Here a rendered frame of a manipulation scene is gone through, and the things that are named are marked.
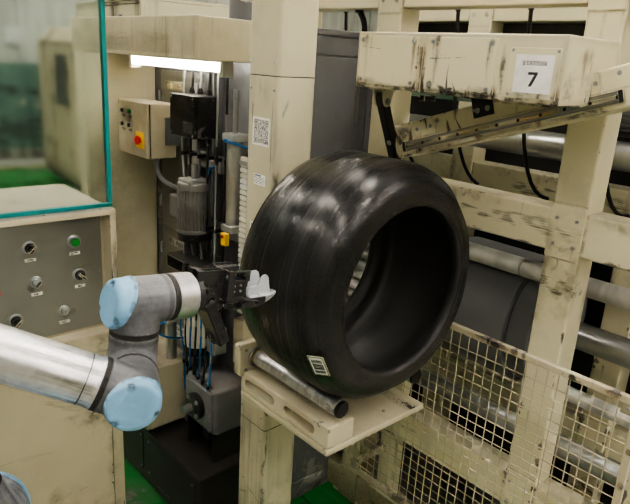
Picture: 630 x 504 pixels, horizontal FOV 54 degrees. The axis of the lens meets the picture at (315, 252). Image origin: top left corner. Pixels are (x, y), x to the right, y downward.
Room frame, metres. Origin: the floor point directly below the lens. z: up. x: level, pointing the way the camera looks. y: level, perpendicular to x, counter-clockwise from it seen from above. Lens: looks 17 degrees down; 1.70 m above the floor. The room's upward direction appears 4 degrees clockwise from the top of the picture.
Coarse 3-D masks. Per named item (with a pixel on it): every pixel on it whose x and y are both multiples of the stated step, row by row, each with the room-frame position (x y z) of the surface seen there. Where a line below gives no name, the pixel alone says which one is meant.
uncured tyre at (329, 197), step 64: (320, 192) 1.34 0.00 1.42; (384, 192) 1.33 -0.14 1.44; (448, 192) 1.48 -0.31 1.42; (256, 256) 1.34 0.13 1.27; (320, 256) 1.23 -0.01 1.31; (384, 256) 1.75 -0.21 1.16; (448, 256) 1.63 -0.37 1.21; (256, 320) 1.33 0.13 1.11; (320, 320) 1.21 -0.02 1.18; (384, 320) 1.67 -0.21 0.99; (448, 320) 1.51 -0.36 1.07; (320, 384) 1.27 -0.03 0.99; (384, 384) 1.36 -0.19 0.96
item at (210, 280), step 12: (216, 264) 1.21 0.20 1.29; (228, 264) 1.22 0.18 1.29; (204, 276) 1.13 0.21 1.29; (216, 276) 1.15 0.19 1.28; (228, 276) 1.15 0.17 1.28; (240, 276) 1.18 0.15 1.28; (204, 288) 1.12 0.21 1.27; (216, 288) 1.16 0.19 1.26; (228, 288) 1.15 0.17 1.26; (240, 288) 1.18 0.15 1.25; (204, 300) 1.11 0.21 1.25; (216, 300) 1.15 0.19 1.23; (228, 300) 1.15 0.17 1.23; (240, 300) 1.17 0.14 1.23
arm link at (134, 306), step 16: (112, 288) 1.02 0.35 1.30; (128, 288) 1.02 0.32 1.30; (144, 288) 1.03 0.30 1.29; (160, 288) 1.05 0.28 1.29; (176, 288) 1.07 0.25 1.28; (112, 304) 1.01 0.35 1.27; (128, 304) 1.00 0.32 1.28; (144, 304) 1.02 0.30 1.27; (160, 304) 1.04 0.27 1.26; (176, 304) 1.06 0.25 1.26; (112, 320) 1.00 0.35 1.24; (128, 320) 1.00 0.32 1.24; (144, 320) 1.02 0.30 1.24; (160, 320) 1.05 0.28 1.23
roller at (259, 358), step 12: (252, 360) 1.55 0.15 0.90; (264, 360) 1.52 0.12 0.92; (276, 372) 1.47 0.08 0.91; (288, 372) 1.45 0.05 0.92; (288, 384) 1.43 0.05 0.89; (300, 384) 1.41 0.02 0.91; (312, 396) 1.37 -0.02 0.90; (324, 396) 1.35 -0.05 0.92; (336, 396) 1.34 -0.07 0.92; (324, 408) 1.33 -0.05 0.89; (336, 408) 1.31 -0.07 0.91; (348, 408) 1.33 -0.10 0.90
